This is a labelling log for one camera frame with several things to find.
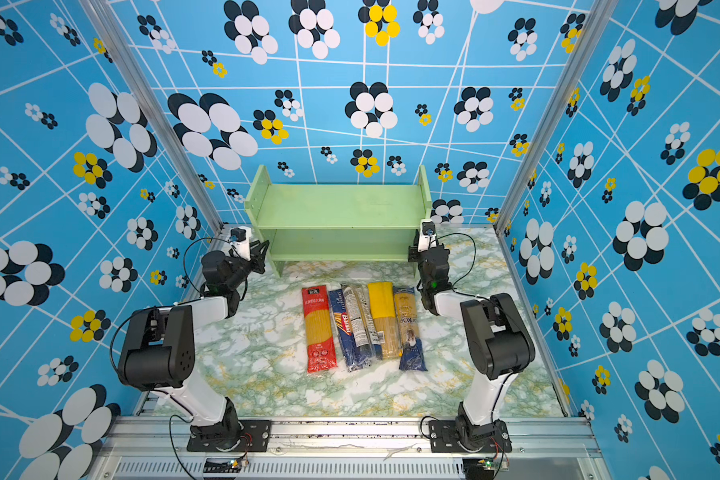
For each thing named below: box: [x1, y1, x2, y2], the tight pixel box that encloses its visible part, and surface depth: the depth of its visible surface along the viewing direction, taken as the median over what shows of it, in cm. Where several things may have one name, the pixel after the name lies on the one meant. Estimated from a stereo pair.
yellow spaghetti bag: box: [368, 282, 400, 360], surface depth 95 cm
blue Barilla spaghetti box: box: [328, 288, 371, 372], surface depth 89 cm
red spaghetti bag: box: [302, 285, 338, 373], surface depth 92 cm
